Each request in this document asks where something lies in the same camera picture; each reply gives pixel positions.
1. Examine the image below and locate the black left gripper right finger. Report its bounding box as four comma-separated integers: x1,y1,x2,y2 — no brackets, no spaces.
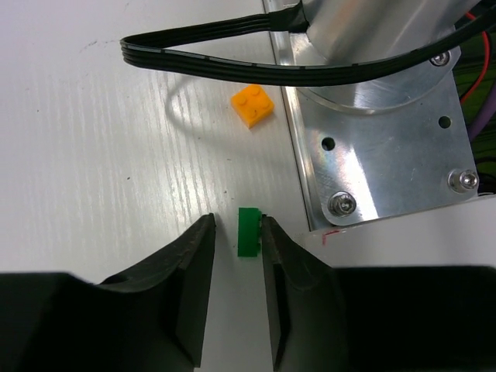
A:
261,216,495,371

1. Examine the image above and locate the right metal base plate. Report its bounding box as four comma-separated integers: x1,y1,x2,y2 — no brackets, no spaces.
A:
271,1,477,229

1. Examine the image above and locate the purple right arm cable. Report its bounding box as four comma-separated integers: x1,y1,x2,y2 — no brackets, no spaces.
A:
468,84,496,140

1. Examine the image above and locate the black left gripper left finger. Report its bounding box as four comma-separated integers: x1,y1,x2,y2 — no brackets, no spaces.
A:
1,214,215,371

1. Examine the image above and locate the yellow two by two lego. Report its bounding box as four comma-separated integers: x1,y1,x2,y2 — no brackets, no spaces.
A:
231,84,274,129

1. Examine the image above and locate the small green lego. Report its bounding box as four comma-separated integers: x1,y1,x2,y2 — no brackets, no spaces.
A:
237,207,262,258

